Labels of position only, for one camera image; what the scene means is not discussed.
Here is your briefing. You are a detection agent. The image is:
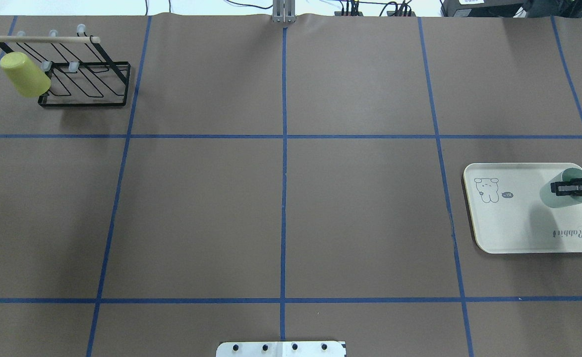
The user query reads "green cup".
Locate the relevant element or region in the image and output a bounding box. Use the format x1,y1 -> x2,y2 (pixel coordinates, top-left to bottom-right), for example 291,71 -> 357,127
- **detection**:
539,168 -> 582,208

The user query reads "white rabbit tray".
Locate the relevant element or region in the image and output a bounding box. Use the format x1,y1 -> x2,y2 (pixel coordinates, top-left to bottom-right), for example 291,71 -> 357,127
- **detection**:
463,163 -> 582,254

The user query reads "yellow cup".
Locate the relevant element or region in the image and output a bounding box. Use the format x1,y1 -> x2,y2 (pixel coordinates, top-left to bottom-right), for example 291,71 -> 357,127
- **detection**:
0,52 -> 51,98

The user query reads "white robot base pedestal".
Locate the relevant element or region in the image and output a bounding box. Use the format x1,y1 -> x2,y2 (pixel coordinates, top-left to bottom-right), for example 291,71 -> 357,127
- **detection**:
216,341 -> 347,357

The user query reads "aluminium frame post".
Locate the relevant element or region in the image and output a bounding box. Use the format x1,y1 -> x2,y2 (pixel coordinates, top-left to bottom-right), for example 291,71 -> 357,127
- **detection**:
272,0 -> 297,25

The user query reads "black wire cup rack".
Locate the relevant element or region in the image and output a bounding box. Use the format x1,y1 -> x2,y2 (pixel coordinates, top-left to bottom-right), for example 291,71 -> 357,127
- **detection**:
0,23 -> 132,108

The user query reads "wooden rack handle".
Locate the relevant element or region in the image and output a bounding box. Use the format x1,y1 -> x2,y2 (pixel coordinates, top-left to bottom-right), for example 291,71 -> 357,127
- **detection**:
0,35 -> 101,44

